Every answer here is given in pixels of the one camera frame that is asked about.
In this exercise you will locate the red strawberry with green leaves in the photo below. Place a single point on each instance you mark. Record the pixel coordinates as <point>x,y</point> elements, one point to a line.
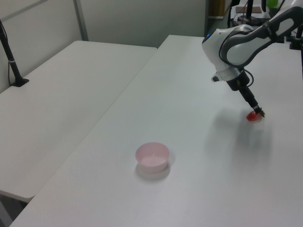
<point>253,116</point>

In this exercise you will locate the black camera stand pole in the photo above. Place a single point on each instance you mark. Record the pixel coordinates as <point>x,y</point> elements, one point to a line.
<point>10,59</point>

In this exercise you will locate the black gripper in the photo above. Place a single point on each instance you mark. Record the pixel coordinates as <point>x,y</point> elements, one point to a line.
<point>243,91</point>

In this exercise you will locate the pink plastic bowl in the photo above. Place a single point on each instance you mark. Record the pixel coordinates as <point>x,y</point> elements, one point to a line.
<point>152,160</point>

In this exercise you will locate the grey partition frame post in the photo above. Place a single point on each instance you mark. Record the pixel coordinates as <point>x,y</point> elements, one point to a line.
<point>80,20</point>

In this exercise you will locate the black stand with round base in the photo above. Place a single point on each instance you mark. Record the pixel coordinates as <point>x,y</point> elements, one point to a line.
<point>247,16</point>

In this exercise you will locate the black clamp post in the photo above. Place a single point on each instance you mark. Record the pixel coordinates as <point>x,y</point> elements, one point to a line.
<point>296,39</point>

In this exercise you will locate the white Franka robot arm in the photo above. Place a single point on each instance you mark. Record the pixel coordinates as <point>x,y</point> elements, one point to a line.
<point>241,49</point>

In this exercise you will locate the green object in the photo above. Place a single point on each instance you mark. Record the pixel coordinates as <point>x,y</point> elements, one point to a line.
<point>272,2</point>

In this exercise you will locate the brown flat board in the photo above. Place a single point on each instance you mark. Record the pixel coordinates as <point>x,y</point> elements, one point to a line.
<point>255,10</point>

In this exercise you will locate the white side table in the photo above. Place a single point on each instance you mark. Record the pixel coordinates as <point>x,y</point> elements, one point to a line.
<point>59,106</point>

